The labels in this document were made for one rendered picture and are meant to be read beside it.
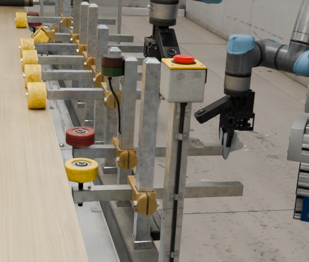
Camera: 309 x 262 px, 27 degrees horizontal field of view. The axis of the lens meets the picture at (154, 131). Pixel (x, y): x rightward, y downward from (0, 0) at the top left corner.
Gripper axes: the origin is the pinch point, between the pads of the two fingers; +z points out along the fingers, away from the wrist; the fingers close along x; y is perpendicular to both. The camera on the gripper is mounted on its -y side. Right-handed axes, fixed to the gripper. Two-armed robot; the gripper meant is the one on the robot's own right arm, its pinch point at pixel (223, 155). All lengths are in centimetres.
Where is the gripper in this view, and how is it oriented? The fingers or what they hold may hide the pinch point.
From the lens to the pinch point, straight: 193.3
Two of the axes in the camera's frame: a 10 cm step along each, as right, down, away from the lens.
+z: -0.6, 9.5, 3.1
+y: 9.7, -0.1, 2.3
